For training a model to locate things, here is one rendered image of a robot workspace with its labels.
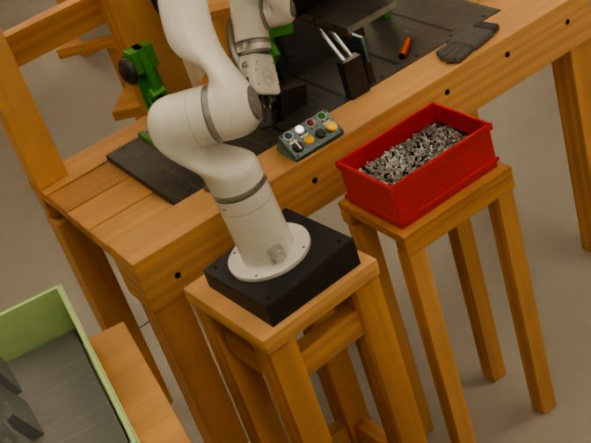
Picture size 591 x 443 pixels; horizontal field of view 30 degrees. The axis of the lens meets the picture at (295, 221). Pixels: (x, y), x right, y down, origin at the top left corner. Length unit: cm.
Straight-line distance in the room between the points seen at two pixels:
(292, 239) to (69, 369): 55
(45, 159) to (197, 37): 98
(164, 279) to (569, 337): 132
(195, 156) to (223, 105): 14
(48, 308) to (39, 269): 203
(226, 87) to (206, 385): 94
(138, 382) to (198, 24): 77
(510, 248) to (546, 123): 166
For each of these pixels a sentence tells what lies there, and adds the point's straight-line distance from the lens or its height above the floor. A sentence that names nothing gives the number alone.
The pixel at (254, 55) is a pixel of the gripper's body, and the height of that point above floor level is 119.
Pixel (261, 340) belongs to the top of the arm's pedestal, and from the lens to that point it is 227.
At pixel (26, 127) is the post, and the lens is 303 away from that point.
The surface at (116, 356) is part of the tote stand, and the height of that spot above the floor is 79.
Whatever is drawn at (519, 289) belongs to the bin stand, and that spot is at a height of 45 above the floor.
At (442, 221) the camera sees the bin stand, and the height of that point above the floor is 78.
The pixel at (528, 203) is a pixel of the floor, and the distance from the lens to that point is 395.
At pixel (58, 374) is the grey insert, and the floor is 85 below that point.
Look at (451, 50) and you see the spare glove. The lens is 300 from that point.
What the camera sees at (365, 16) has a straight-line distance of 280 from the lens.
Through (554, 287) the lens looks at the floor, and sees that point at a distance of 356.
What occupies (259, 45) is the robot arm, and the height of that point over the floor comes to 120.
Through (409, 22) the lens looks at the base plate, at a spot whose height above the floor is 90.
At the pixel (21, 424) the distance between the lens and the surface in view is 228.
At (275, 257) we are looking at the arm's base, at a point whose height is 95.
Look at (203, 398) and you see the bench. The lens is 284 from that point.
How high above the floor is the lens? 223
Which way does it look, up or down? 32 degrees down
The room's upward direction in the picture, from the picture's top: 19 degrees counter-clockwise
